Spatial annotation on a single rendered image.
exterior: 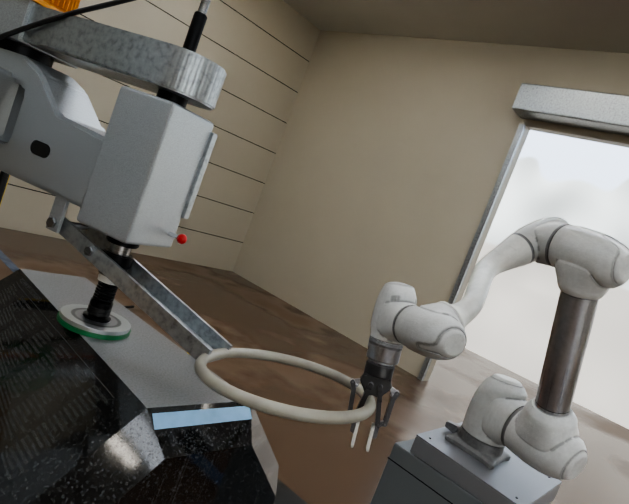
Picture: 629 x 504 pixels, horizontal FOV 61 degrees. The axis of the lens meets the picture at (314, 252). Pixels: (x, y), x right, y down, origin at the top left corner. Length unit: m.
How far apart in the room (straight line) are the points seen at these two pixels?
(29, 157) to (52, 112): 0.16
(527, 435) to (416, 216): 5.15
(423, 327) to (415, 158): 5.83
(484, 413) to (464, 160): 5.02
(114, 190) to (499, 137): 5.45
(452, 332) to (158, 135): 0.94
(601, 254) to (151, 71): 1.31
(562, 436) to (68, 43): 1.87
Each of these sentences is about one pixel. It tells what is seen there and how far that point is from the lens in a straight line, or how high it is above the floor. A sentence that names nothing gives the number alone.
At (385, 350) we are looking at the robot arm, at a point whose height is 1.18.
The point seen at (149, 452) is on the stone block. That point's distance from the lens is 1.39.
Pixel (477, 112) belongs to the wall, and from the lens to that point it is 6.85.
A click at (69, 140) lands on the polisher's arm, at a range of 1.80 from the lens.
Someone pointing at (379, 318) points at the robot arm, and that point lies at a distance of 1.38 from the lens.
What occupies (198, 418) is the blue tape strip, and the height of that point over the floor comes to 0.84.
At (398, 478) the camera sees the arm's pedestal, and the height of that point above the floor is 0.70.
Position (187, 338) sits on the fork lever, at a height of 0.99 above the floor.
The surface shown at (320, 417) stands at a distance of 1.26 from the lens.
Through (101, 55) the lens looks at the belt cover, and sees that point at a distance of 1.78.
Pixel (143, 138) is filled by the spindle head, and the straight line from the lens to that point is 1.61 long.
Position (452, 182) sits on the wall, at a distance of 6.67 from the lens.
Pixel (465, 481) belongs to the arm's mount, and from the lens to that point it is 1.87.
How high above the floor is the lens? 1.46
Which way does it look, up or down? 5 degrees down
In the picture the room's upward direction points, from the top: 21 degrees clockwise
